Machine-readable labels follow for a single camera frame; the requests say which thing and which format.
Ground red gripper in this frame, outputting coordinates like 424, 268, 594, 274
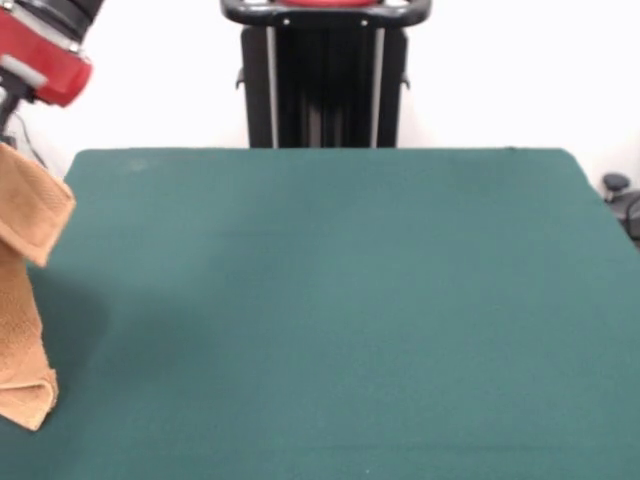
0, 7, 94, 145

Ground tan terry towel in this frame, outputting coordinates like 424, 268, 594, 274
0, 142, 77, 431

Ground dark green table cloth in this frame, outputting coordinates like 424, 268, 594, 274
0, 146, 640, 480

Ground grey cable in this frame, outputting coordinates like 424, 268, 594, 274
12, 112, 51, 169

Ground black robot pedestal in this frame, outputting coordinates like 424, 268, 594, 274
219, 0, 432, 149

